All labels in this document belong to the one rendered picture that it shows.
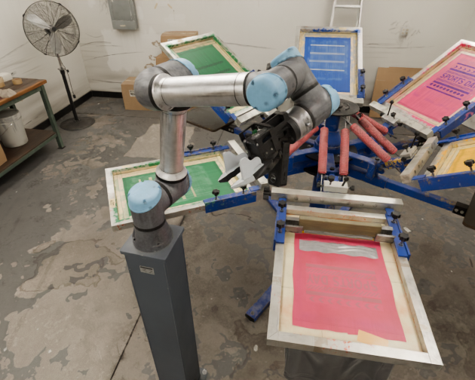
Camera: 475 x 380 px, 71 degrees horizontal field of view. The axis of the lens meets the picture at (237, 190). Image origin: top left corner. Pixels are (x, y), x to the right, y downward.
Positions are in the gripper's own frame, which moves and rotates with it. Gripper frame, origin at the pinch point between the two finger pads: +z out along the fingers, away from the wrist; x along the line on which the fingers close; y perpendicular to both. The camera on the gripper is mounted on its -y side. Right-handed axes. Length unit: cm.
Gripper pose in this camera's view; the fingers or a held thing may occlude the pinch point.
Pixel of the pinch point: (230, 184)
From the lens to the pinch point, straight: 75.3
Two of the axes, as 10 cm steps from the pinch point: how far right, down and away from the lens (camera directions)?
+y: -3.7, -7.6, -5.4
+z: -7.4, 5.9, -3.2
